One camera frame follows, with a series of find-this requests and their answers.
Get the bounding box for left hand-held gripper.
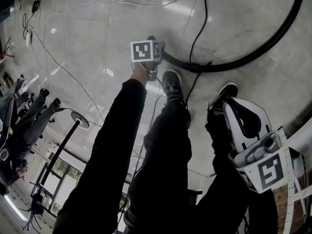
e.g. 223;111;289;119
130;35;166;82

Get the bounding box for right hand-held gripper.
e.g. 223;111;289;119
223;97;286;195

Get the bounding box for black vacuum hose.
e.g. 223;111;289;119
161;0;307;73

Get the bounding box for person's left forearm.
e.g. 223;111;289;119
80;61;150;180

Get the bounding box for person's right shoe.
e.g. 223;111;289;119
206;82;239;118

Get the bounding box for person's shoe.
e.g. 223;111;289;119
161;69;183;103
206;82;239;118

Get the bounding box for person's left shoe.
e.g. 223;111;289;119
161;69;183;103

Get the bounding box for person's right leg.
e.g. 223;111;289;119
192;116;278;234

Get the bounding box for person's leg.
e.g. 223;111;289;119
123;101;193;234
192;116;278;234

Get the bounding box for person's left leg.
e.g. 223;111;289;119
123;101;193;234

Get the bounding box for black stand with round base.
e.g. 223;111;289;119
29;110;90;201

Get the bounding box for white power strip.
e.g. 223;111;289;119
25;28;34;47

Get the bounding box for red tripod legs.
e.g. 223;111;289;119
0;37;15;61

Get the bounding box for long white floor cable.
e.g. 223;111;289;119
41;0;195;72

